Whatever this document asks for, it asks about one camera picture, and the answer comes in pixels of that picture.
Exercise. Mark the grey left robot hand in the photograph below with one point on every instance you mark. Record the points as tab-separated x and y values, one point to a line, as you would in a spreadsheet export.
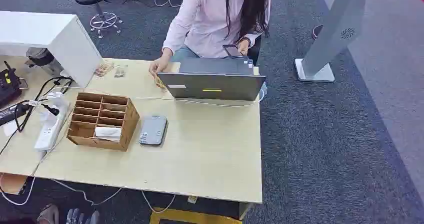
79	217

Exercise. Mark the brown cardboard box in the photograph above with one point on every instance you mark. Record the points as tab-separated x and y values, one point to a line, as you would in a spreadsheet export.
11	183

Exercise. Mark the white card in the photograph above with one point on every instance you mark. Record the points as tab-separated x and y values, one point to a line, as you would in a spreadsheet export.
108	133

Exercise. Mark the white power strip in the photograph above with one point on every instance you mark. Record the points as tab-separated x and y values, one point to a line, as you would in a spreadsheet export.
49	133

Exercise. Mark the wooden card box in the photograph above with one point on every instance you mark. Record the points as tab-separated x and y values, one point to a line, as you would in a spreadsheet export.
127	123

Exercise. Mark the black plug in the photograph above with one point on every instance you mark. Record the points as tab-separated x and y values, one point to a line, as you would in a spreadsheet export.
52	110

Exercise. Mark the grey card reader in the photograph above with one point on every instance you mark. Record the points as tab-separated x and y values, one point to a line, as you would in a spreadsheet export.
153	130

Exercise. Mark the black power adapter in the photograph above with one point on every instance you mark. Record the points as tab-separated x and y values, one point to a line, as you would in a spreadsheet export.
11	113

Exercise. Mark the black handheld device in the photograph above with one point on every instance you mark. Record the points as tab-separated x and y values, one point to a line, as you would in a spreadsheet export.
7	84

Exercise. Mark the grey cylinder container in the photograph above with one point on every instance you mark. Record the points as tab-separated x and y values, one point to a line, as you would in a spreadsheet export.
41	58

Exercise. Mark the person's right hand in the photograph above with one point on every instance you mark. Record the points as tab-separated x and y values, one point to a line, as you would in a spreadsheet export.
159	65

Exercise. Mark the person's hand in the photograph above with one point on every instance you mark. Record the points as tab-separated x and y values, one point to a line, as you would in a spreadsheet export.
159	65
244	46

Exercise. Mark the grey laptop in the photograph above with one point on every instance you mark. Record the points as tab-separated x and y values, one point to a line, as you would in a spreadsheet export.
212	86

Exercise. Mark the dark smartphone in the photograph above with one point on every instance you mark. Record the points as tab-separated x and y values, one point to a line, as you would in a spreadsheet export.
232	51

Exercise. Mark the person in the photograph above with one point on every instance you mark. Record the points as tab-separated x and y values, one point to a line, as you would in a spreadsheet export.
205	20

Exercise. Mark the person's left hand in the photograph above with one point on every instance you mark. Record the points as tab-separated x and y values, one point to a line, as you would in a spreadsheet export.
244	46

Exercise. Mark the grey pillar stand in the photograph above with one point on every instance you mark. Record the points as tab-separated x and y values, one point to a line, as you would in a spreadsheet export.
338	30

